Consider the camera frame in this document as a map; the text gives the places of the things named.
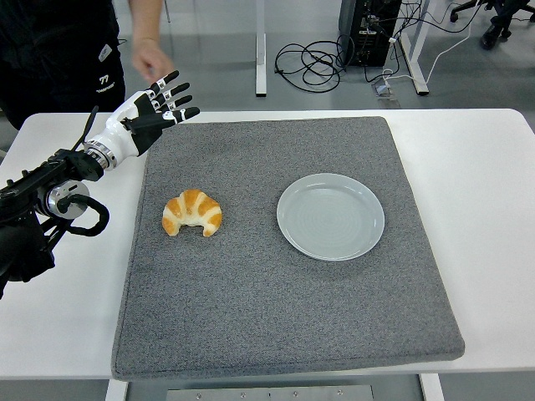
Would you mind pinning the black office chair base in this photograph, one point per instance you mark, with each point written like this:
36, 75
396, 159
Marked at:
464, 6

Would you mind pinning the black computer tower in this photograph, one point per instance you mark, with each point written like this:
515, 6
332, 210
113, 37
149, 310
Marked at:
368, 37

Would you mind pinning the person's foot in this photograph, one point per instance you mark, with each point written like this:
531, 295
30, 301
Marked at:
495, 35

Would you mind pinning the grey fabric mat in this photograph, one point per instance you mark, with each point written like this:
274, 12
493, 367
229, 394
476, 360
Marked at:
251, 292

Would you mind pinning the white desk leg with foot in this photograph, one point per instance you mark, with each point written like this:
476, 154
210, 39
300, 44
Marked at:
419, 37

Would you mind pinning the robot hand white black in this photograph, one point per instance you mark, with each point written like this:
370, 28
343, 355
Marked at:
121, 133

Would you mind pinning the person's left forearm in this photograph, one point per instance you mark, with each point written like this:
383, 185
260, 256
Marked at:
146, 18

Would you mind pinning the person's left hand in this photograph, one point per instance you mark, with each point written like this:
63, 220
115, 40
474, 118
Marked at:
150, 60

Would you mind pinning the grey metal plate with screws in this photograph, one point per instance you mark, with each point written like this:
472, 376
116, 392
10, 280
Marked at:
267, 393

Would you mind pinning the golden croissant bread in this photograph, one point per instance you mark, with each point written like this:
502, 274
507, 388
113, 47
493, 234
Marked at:
192, 204

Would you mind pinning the person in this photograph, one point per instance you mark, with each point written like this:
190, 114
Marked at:
54, 54

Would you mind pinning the grey floor socket box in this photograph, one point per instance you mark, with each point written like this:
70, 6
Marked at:
384, 89

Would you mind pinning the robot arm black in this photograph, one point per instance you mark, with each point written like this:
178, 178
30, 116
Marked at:
42, 179

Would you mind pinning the grey round plate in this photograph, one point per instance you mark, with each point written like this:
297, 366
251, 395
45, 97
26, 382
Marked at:
330, 217

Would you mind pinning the white table leg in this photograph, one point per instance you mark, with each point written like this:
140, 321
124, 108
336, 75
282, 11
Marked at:
115, 392
432, 388

